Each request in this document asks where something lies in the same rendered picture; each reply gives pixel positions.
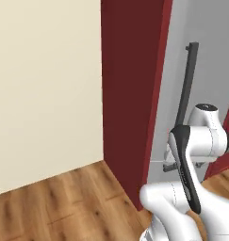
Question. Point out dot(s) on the grey fridge door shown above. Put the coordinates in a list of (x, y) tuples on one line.
[(169, 94)]

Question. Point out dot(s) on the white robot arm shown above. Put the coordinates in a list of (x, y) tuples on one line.
[(210, 141)]

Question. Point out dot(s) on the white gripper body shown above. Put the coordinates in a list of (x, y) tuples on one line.
[(169, 153)]

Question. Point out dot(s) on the dark red tall cabinet panel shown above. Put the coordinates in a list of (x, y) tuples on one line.
[(131, 94)]

